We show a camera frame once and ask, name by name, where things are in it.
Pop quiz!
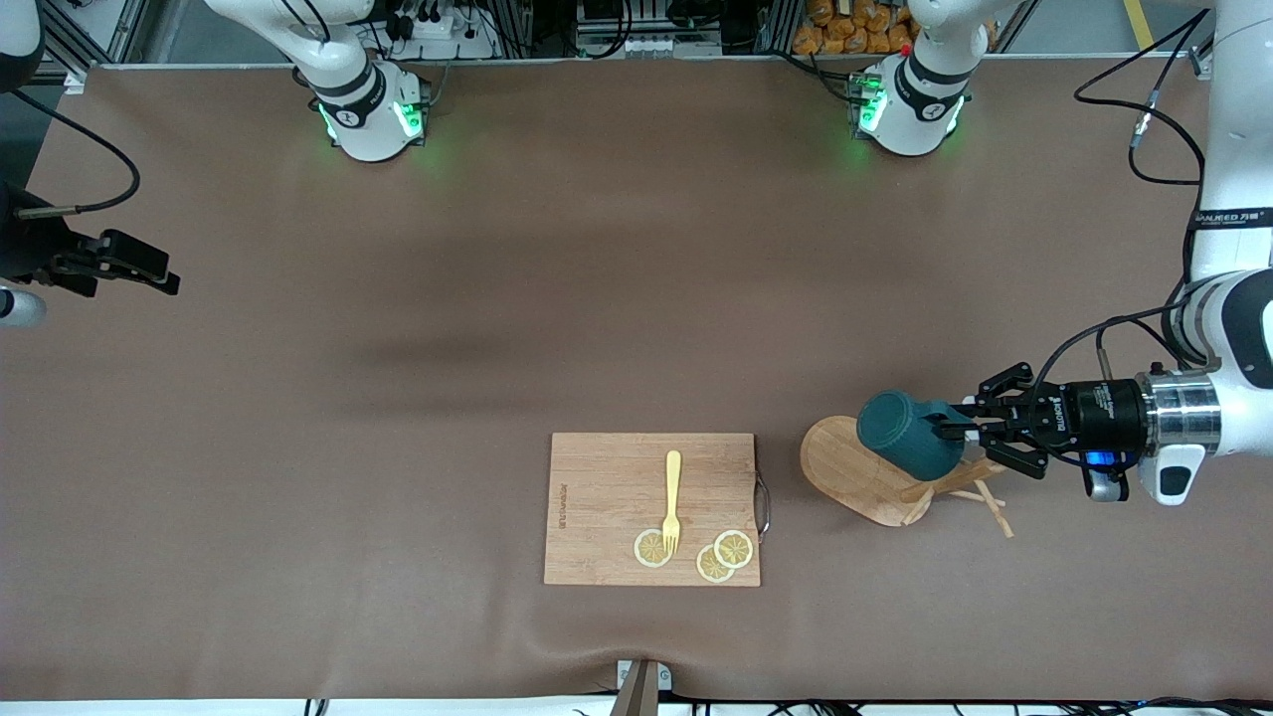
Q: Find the dark teal mug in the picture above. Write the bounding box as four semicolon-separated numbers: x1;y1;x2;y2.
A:
857;390;968;482

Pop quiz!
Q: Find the wooden mug tree rack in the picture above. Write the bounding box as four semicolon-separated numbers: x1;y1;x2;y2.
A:
800;415;1015;540

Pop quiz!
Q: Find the yellow plastic fork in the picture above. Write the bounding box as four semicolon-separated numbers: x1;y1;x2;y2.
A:
661;450;684;556

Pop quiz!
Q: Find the brown table mat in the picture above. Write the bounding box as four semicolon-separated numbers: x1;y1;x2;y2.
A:
0;55;1273;702

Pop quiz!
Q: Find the white power strip with plugs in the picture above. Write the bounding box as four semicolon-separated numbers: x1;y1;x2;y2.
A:
383;0;498;61

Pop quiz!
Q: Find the bamboo cutting board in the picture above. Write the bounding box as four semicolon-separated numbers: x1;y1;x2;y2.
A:
544;432;772;588

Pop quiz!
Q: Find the white socket strip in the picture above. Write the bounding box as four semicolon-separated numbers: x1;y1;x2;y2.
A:
577;30;724;59

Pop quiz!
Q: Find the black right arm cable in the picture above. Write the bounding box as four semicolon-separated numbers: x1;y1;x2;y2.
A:
10;88;141;219

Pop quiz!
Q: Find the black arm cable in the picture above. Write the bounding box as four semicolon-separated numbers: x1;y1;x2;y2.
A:
10;88;141;219
1074;8;1210;187

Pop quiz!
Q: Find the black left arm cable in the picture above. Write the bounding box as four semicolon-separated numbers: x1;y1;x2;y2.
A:
1074;8;1210;187

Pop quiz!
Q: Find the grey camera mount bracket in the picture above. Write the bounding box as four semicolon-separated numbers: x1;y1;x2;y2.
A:
615;658;673;716

